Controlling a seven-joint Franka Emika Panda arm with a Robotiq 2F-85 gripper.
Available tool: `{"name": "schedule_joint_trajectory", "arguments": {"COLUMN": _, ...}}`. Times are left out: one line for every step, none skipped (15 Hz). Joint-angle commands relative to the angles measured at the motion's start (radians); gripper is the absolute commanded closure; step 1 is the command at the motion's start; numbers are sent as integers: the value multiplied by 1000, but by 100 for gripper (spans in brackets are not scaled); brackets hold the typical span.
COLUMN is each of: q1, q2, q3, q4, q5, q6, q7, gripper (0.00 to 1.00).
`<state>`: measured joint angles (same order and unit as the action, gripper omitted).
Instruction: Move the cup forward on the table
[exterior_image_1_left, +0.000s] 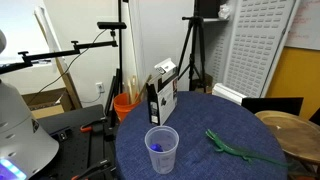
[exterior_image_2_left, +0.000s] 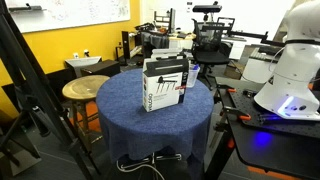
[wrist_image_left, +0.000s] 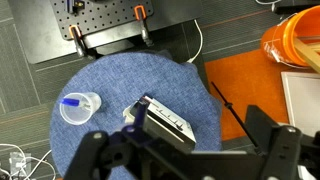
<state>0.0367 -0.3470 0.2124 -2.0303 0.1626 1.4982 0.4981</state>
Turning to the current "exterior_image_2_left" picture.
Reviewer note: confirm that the white whiteboard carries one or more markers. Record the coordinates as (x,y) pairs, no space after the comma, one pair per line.
(41,15)

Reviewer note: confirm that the blue Sharpie marker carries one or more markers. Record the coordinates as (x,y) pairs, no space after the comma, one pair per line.
(196,67)

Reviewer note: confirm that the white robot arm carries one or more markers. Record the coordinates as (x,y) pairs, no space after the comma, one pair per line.
(286,92)

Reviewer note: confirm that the orange black clamp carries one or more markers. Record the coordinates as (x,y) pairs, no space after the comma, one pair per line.
(240,114)

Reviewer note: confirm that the clear plastic cup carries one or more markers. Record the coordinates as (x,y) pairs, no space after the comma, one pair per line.
(192,76)

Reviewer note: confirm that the black white Velcro box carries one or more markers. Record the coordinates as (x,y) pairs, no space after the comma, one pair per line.
(164,83)

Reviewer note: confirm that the black camera on stand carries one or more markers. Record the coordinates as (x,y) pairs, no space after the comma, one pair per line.
(206,9)

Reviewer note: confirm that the black office chair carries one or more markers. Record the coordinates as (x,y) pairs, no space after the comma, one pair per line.
(208,49)

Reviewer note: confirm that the black camera tripod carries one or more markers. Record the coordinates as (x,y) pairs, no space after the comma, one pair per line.
(33,91)

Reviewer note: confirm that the cluttered background desk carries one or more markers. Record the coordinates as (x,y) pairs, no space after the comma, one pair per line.
(167,37)

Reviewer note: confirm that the round wooden stool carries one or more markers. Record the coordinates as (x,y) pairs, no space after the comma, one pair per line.
(80,92)

